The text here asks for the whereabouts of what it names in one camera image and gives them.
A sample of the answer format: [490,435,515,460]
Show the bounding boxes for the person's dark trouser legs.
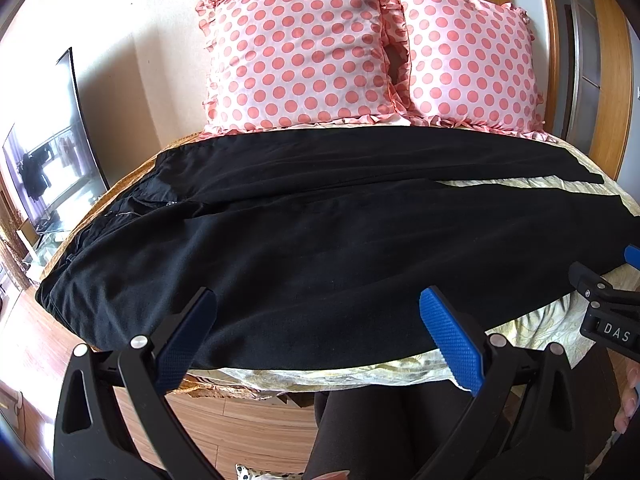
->
[301,378,622,480]

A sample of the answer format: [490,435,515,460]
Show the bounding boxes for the glass tv cabinet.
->
[16,220,73,289]

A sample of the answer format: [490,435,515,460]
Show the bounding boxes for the black pants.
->
[34,126,640,371]

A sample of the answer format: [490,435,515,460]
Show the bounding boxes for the large pink polka-dot pillow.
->
[196,0,406,136]

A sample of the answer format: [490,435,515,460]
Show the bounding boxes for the wooden door frame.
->
[462,0,637,181]

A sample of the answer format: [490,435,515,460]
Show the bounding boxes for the curved black television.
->
[2,49,108,235]

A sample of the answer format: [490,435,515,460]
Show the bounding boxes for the person's right hand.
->
[614,360,639,434]

